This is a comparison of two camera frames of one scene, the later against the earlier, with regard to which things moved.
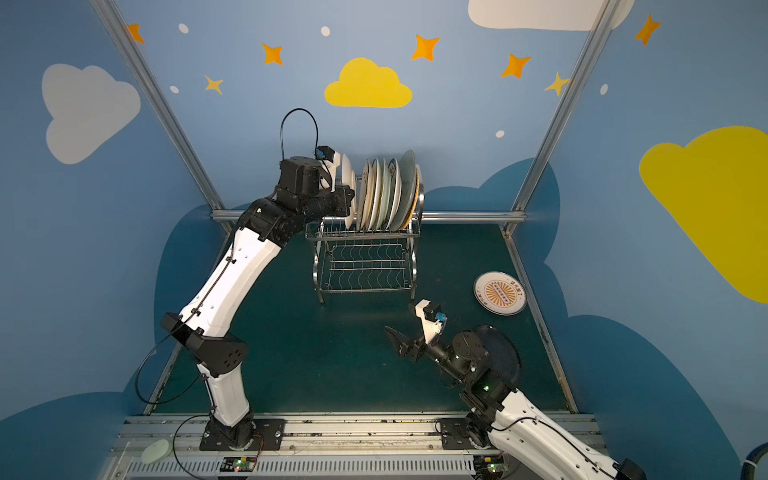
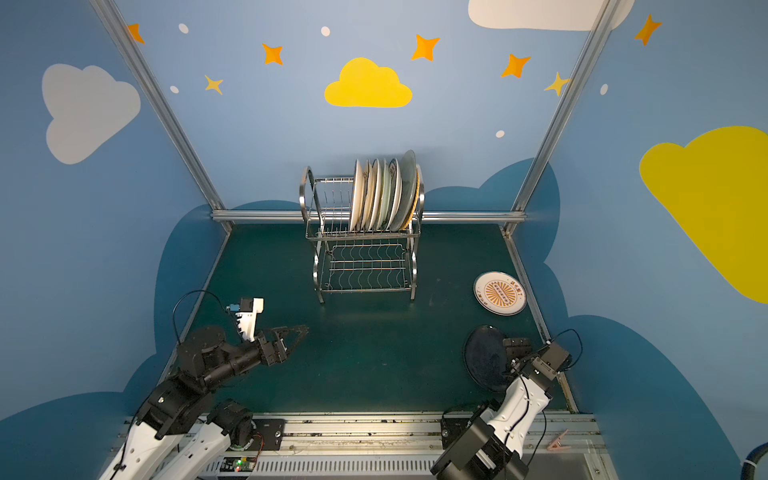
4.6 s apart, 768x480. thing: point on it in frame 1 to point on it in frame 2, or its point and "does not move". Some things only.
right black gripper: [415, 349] to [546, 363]
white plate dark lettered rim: [395, 177] does not move
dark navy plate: [501, 353] does not move
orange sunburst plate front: [346, 178] to [357, 196]
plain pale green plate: [408, 179] does not move
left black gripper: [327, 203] to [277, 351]
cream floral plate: [363, 195] does not move
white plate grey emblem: [375, 194] does not move
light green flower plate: [385, 196] does not move
